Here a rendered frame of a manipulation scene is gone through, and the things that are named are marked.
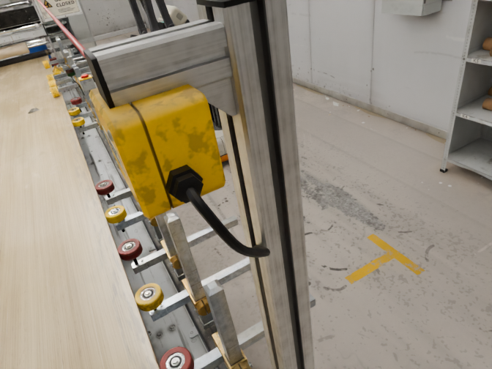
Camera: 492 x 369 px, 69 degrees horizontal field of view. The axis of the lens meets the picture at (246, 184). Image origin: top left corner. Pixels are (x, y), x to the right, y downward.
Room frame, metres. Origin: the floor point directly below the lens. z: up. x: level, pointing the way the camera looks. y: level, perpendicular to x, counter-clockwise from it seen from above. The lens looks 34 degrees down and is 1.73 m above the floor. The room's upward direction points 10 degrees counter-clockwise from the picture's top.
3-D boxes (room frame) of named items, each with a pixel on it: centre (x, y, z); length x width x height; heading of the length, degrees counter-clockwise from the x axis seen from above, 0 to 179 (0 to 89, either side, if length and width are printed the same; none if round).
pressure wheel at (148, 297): (0.73, 0.35, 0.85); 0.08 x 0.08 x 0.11
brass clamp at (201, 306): (0.77, 0.22, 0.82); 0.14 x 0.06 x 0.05; 23
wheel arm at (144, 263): (1.04, 0.26, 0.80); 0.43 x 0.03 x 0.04; 113
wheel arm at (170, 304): (0.81, 0.17, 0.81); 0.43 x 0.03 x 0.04; 113
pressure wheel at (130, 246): (0.96, 0.45, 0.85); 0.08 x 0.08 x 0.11
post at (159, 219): (0.98, 0.31, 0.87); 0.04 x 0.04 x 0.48; 23
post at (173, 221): (0.75, 0.21, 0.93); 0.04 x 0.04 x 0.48; 23
